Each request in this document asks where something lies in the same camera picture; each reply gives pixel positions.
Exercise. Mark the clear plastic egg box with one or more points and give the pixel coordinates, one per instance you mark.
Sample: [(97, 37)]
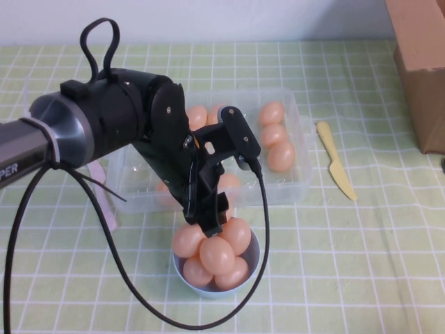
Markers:
[(295, 188)]

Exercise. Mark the light blue bowl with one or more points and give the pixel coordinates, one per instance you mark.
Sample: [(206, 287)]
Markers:
[(215, 295)]

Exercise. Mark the green checked tablecloth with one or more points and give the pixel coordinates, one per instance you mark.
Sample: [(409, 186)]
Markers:
[(347, 261)]

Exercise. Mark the white zip tie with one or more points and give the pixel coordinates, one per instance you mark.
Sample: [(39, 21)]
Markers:
[(52, 142)]

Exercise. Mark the brown cardboard box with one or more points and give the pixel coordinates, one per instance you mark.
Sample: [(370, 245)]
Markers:
[(420, 87)]

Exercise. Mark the orange plastic egg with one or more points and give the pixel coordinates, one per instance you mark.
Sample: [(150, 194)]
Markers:
[(161, 191), (217, 255), (232, 182), (196, 116), (271, 113), (229, 213), (213, 115), (231, 275), (238, 236), (281, 156), (273, 135), (196, 272), (188, 240)]

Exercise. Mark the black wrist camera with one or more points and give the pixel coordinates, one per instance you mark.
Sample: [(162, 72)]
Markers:
[(240, 128)]

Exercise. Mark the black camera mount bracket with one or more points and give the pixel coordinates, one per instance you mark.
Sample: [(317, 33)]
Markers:
[(222, 139)]

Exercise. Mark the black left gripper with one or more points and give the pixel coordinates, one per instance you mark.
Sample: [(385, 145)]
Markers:
[(167, 167)]

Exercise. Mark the black zip tie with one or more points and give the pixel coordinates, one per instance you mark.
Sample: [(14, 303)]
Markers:
[(104, 189)]

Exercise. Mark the lavender plastic knife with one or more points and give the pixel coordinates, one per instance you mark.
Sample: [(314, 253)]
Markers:
[(95, 175)]

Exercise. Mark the yellow plastic knife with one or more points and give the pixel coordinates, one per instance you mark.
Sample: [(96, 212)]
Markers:
[(339, 174)]

